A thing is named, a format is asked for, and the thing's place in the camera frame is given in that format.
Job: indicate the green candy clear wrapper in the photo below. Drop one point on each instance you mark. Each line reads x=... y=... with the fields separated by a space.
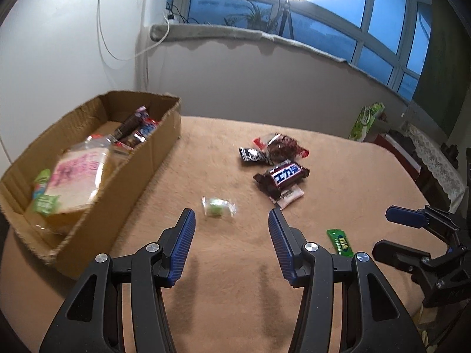
x=215 y=207

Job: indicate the pink white small packet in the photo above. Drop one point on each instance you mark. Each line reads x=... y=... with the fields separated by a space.
x=288 y=196

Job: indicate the green gum pack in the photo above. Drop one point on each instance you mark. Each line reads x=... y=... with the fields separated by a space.
x=340 y=242

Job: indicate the green white snack pouch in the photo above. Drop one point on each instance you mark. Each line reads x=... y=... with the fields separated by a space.
x=43 y=203

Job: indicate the black white patterned snack packet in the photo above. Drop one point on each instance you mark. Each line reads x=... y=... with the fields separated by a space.
x=252 y=155

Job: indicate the red dates clear bag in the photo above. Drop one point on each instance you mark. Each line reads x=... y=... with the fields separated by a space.
x=279 y=147

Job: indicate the grey windowsill cover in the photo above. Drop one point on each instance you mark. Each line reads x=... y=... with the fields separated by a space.
x=335 y=45

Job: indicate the dark chocolate bar in box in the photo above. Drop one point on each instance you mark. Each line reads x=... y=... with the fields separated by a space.
x=131 y=123

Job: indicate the potted spider plant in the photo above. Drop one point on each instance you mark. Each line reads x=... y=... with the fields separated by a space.
x=255 y=16

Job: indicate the green white tissue pack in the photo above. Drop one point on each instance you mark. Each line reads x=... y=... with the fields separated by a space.
x=365 y=120

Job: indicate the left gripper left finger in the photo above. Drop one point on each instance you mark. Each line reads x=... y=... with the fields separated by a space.
x=90 y=319

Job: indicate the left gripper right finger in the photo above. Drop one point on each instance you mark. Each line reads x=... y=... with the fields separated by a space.
x=373 y=317

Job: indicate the brown cardboard box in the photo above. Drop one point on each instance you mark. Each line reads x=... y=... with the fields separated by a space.
x=89 y=125

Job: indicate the red blue candy bar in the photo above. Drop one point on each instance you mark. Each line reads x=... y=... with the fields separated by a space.
x=141 y=134

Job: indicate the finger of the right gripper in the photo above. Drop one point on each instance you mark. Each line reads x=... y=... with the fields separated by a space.
x=407 y=217
x=401 y=257

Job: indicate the pink bread bag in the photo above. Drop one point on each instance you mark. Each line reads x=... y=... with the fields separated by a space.
x=77 y=179

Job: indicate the white lace cloth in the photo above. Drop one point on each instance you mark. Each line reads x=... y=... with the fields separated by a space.
x=440 y=168

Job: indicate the brown Snickers bar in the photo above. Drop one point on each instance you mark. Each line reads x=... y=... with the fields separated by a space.
x=281 y=177

